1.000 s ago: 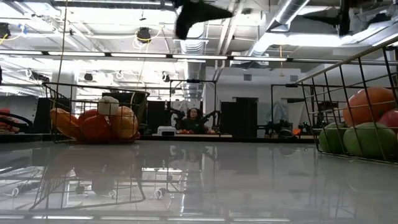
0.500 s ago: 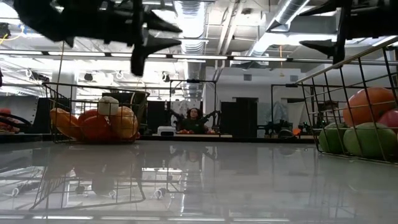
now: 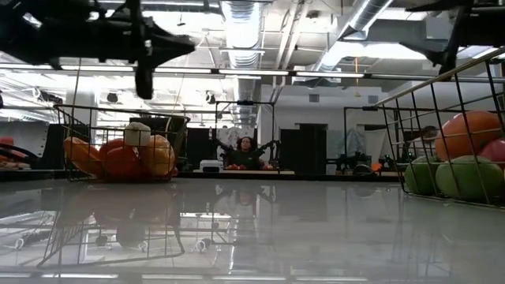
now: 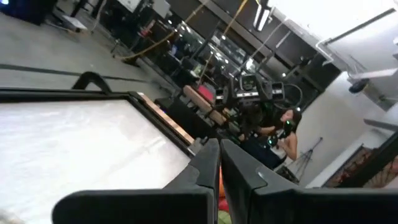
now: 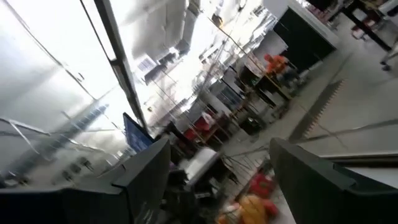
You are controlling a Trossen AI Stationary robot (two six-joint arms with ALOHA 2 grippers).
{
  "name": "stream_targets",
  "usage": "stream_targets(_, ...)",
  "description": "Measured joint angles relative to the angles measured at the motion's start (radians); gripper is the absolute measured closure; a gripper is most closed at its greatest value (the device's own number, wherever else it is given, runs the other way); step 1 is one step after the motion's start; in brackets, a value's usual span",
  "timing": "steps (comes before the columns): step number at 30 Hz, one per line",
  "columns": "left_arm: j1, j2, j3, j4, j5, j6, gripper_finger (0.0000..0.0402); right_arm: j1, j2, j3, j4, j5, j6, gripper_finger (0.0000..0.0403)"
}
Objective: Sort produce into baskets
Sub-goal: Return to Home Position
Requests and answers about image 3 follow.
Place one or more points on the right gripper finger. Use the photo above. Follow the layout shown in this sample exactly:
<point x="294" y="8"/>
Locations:
<point x="437" y="60"/>
<point x="428" y="50"/>

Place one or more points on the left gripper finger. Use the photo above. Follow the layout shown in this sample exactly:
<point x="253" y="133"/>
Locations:
<point x="169" y="43"/>
<point x="169" y="54"/>

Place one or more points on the orange fruit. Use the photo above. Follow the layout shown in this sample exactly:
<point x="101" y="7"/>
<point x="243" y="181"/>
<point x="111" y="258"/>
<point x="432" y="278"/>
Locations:
<point x="465" y="134"/>

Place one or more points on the white cauliflower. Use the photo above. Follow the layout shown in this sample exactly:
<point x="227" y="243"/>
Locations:
<point x="137" y="134"/>

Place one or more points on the orange bell pepper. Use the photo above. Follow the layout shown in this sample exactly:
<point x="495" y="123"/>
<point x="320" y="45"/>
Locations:
<point x="159" y="158"/>

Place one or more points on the red ribbed tomato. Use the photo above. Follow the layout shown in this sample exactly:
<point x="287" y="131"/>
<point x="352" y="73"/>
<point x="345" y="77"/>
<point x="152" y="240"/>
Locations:
<point x="122" y="163"/>

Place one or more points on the green lime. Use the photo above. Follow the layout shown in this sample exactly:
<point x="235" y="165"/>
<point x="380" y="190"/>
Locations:
<point x="420" y="177"/>
<point x="469" y="179"/>

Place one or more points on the long orange pepper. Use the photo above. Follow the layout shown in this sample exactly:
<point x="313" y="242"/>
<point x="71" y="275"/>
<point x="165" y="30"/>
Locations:
<point x="81" y="154"/>

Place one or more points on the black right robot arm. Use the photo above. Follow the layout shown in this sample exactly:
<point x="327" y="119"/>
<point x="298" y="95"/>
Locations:
<point x="489" y="27"/>

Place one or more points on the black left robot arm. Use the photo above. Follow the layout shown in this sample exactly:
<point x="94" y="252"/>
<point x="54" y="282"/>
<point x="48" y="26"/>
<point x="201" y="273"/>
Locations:
<point x="59" y="35"/>

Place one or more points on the background black robot arm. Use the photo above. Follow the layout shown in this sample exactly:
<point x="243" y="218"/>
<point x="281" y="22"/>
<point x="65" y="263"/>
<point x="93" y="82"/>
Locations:
<point x="270" y="146"/>
<point x="224" y="145"/>

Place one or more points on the person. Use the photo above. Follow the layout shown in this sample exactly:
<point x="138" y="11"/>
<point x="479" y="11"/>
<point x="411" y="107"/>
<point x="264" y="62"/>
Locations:
<point x="430" y="131"/>
<point x="245" y="155"/>

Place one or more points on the small white box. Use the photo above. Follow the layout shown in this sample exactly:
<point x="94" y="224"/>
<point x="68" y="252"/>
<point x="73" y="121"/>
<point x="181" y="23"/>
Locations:
<point x="211" y="166"/>

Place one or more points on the black partition panel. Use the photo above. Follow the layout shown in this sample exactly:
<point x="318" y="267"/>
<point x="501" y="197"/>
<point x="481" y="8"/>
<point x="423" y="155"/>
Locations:
<point x="55" y="150"/>

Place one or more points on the red orange bundle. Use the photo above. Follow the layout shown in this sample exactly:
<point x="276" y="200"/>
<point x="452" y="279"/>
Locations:
<point x="8" y="141"/>

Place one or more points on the ceiling light rail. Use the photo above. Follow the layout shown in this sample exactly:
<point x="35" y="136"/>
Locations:
<point x="173" y="70"/>

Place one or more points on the ribbed flexible air duct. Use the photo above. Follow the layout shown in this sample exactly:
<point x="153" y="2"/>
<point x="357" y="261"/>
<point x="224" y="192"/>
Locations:
<point x="241" y="31"/>

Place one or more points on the silver spiral air duct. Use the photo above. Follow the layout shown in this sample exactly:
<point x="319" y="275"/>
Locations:
<point x="363" y="17"/>

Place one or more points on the black frame stand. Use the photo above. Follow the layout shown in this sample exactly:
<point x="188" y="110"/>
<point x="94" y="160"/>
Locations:
<point x="367" y="108"/>
<point x="244" y="102"/>

